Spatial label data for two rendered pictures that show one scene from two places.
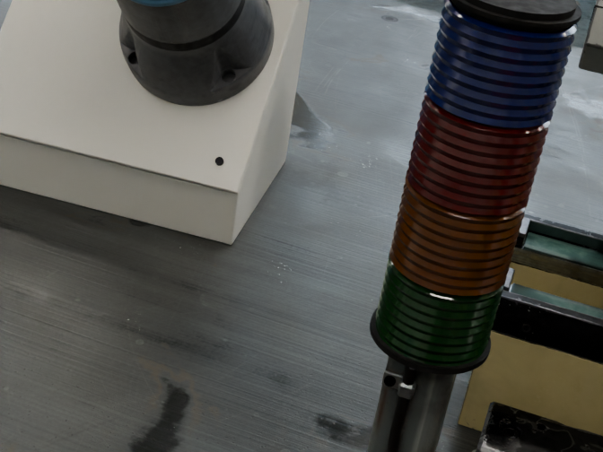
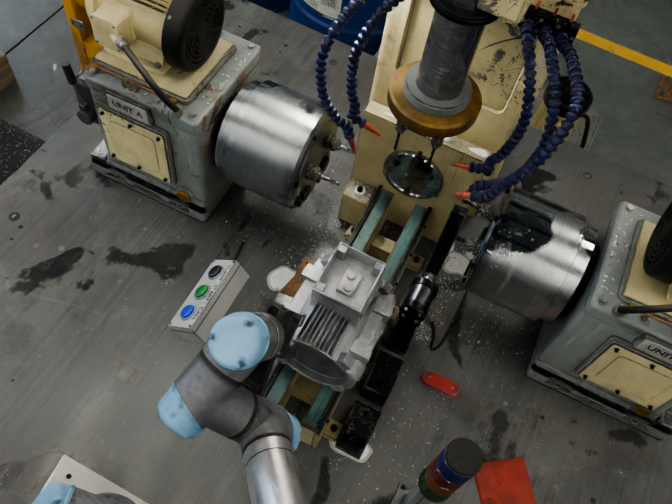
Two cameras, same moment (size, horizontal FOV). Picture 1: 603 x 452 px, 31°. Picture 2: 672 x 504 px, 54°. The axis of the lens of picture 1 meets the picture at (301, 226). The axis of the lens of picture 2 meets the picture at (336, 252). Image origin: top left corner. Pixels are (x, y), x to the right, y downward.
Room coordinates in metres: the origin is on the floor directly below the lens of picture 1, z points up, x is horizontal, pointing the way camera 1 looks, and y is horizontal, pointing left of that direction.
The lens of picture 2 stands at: (0.72, 0.24, 2.22)
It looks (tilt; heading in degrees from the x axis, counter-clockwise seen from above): 58 degrees down; 272
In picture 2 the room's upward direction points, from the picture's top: 12 degrees clockwise
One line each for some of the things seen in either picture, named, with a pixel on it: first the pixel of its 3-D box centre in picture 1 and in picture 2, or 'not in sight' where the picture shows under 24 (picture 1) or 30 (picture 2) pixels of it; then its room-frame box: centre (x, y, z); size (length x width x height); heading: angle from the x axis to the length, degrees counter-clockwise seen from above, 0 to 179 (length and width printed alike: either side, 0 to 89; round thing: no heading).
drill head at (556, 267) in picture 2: not in sight; (538, 260); (0.31, -0.59, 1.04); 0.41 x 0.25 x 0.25; 166
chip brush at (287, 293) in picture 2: not in sight; (290, 292); (0.83, -0.50, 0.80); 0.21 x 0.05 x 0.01; 78
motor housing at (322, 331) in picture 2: not in sight; (333, 322); (0.71, -0.34, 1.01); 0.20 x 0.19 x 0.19; 75
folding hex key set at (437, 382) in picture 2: not in sight; (440, 384); (0.44, -0.36, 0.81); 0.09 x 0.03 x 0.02; 167
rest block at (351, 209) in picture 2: not in sight; (357, 202); (0.73, -0.77, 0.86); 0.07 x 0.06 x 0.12; 166
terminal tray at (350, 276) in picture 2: not in sight; (347, 285); (0.70, -0.38, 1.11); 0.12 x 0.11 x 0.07; 75
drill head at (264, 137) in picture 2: not in sight; (260, 135); (0.98, -0.76, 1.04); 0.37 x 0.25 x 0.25; 166
